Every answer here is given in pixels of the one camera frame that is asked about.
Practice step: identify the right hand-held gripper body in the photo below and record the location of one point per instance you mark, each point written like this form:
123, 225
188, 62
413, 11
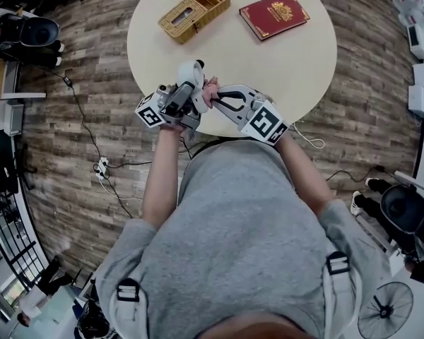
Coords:
265, 125

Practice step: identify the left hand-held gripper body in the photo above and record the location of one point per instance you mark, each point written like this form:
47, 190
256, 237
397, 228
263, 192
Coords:
150, 113

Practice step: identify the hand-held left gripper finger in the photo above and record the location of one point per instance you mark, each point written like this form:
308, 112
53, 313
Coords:
182, 95

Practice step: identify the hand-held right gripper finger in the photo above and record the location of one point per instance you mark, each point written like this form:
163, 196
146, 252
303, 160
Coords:
240, 89
235, 117

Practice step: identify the white handheld mini fan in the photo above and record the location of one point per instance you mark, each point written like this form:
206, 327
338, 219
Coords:
187, 71

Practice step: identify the pink knitted cloth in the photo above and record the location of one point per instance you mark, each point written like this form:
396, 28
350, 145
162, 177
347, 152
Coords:
210, 92

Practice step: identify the person's right forearm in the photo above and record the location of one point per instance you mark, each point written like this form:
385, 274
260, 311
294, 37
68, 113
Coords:
300, 175

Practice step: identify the person's left forearm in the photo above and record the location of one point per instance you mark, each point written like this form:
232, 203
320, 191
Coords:
162, 178

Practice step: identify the white power strip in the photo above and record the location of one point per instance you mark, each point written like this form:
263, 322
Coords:
101, 168

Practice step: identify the red hardcover book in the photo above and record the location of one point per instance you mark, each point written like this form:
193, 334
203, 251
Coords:
273, 16

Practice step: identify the wicker tissue basket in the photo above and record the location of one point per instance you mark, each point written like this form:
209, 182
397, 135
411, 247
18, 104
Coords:
194, 12

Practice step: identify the person's grey shirt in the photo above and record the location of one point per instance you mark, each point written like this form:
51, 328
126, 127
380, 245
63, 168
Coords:
240, 242

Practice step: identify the white microwave oven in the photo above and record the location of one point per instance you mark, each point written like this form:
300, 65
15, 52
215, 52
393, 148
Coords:
417, 41

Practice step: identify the black railing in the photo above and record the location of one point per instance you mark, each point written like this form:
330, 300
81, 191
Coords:
17, 245

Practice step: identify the person's head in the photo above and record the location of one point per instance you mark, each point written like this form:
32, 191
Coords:
254, 328

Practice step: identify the black pedestal fan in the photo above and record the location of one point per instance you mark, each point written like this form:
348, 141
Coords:
385, 309

